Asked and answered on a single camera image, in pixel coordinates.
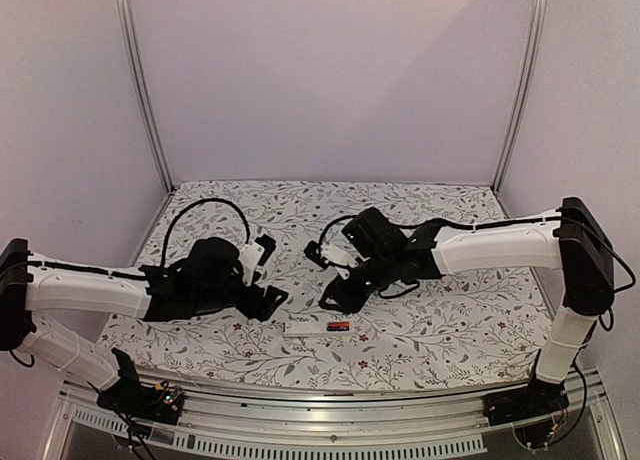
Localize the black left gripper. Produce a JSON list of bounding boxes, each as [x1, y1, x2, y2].
[[193, 272, 288, 321]]

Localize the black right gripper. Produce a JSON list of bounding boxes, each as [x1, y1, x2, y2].
[[319, 251, 397, 313]]

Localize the white remote control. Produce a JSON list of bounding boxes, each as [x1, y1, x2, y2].
[[283, 322, 351, 338]]

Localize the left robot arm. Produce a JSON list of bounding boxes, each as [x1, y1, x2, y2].
[[1, 236, 288, 414]]

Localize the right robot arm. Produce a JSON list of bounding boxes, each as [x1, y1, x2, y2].
[[304, 197, 625, 416]]

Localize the floral patterned table mat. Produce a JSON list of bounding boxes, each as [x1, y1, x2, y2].
[[100, 181, 551, 391]]

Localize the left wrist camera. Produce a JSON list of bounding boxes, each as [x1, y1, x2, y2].
[[239, 234, 276, 286]]

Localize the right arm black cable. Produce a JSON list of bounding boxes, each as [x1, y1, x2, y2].
[[317, 215, 361, 246]]

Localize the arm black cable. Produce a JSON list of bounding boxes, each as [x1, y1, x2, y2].
[[317, 215, 361, 246], [160, 197, 252, 266]]

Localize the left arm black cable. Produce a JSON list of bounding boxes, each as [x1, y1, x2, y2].
[[160, 197, 252, 266]]

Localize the aluminium front rail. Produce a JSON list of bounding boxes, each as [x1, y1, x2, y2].
[[41, 369, 632, 459]]

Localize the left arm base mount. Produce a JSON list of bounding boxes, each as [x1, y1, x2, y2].
[[97, 348, 184, 426]]

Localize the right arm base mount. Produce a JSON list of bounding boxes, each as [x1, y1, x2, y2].
[[483, 377, 569, 450]]

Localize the left aluminium post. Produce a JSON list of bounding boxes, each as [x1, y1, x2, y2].
[[116, 0, 175, 195]]

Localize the aluminium post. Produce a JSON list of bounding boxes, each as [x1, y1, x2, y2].
[[491, 0, 548, 198], [116, 0, 175, 195]]

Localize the right aluminium post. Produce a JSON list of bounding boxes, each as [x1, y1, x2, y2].
[[491, 0, 548, 198]]

